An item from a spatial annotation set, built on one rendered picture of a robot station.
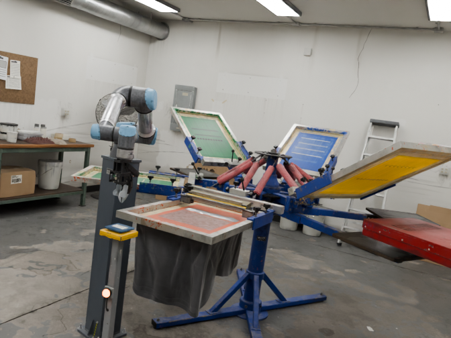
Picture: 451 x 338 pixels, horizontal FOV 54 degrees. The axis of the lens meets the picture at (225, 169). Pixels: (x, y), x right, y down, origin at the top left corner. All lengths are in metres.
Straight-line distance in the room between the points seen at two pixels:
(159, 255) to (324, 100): 4.80
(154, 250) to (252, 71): 5.14
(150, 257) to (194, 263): 0.28
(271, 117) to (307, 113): 0.57
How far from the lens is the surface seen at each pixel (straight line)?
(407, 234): 2.44
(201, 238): 2.16
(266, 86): 7.11
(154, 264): 2.47
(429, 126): 6.57
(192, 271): 2.35
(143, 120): 2.67
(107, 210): 2.95
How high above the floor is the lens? 1.58
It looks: 7 degrees down
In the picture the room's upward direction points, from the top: 8 degrees clockwise
